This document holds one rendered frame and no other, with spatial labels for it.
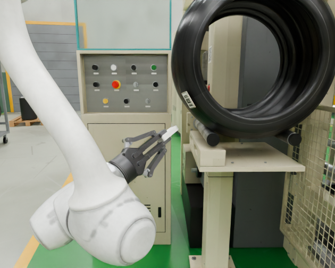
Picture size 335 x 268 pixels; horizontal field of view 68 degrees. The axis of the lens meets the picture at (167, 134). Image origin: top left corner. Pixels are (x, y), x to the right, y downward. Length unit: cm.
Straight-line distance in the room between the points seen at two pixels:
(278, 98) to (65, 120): 94
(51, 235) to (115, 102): 114
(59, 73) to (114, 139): 852
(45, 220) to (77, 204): 14
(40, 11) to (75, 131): 1003
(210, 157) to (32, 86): 60
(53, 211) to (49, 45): 968
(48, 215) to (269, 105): 94
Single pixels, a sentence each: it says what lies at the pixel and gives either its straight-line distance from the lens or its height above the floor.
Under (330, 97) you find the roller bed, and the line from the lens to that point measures 135.
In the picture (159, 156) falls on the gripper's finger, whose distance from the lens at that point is 70.
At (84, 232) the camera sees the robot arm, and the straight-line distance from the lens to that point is 43.
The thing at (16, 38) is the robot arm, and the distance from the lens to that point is 54.
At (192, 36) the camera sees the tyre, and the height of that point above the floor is 123.
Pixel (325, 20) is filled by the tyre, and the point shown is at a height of 128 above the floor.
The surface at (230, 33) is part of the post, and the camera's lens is 124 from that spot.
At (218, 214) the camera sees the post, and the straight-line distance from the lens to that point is 140.
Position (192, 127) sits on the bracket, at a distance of 119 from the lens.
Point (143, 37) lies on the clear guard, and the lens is 156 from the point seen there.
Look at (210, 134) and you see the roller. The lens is 86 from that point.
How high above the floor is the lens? 110
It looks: 12 degrees down
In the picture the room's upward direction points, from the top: straight up
